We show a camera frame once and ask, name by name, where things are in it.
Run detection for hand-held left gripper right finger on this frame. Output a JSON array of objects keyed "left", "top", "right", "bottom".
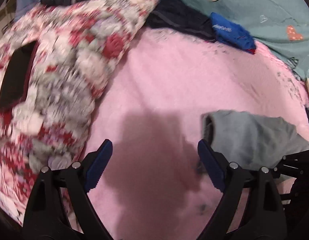
[{"left": 197, "top": 139, "right": 287, "bottom": 240}]

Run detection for pink floral bed sheet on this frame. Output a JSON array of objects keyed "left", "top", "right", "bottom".
[{"left": 70, "top": 26, "right": 309, "bottom": 240}]

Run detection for blue folded shorts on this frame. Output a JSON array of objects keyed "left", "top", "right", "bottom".
[{"left": 210, "top": 12, "right": 256, "bottom": 51}]

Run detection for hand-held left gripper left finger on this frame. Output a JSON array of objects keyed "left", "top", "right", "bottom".
[{"left": 23, "top": 139, "right": 113, "bottom": 240}]

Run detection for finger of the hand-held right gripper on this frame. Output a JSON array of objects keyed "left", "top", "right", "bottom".
[{"left": 273, "top": 150, "right": 309, "bottom": 178}]

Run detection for red floral quilt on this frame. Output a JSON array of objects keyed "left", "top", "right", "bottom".
[{"left": 0, "top": 0, "right": 160, "bottom": 230}]

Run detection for lavender plaid cloth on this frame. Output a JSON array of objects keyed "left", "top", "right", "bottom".
[{"left": 15, "top": 0, "right": 187, "bottom": 22}]

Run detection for black phone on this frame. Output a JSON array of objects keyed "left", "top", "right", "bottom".
[{"left": 0, "top": 40, "right": 39, "bottom": 112}]

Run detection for black folded garment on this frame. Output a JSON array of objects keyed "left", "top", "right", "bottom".
[{"left": 145, "top": 0, "right": 217, "bottom": 42}]

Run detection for grey pants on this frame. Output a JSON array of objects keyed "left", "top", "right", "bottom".
[{"left": 201, "top": 109, "right": 309, "bottom": 183}]

